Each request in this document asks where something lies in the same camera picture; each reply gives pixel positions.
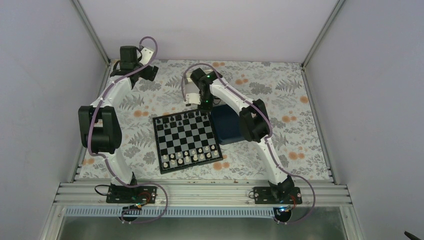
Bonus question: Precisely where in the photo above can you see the floral table mat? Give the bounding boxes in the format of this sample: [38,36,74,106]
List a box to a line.
[77,59,332,182]

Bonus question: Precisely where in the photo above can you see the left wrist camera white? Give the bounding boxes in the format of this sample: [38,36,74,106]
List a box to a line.
[138,46,156,66]

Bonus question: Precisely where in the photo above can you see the aluminium front rail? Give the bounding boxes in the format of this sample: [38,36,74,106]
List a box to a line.
[53,180,352,207]

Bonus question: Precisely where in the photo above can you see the aluminium corner post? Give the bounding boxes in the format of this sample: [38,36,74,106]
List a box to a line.
[301,0,346,70]
[70,0,110,63]

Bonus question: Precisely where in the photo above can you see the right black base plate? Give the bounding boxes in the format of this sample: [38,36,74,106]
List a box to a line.
[249,186,303,205]

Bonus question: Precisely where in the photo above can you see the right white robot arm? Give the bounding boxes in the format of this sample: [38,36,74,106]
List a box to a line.
[190,68,295,204]

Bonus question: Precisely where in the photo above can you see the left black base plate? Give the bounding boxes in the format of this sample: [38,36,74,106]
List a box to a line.
[106,185,157,205]

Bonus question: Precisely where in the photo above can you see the dark blue piece box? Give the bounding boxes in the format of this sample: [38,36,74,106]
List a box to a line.
[211,104,245,145]

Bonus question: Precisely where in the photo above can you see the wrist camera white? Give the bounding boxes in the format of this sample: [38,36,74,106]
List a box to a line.
[184,93,201,105]
[138,46,156,66]

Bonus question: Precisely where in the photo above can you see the aluminium corner post right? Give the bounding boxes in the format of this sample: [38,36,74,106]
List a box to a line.
[301,0,346,70]

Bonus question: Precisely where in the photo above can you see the black grey chess board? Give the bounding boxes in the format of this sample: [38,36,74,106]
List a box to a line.
[152,109,223,175]

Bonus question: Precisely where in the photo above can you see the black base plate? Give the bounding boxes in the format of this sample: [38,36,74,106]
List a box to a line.
[249,186,303,205]
[106,185,157,205]

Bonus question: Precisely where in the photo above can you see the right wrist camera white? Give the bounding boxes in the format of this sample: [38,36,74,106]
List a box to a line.
[184,93,201,105]

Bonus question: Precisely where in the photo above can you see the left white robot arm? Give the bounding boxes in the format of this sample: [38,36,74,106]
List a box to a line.
[78,46,159,203]

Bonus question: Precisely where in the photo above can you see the white slotted cable duct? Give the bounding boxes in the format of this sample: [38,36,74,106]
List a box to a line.
[64,206,275,218]

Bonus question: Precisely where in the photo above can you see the aluminium corner post left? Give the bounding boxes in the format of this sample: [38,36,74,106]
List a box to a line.
[70,0,110,63]

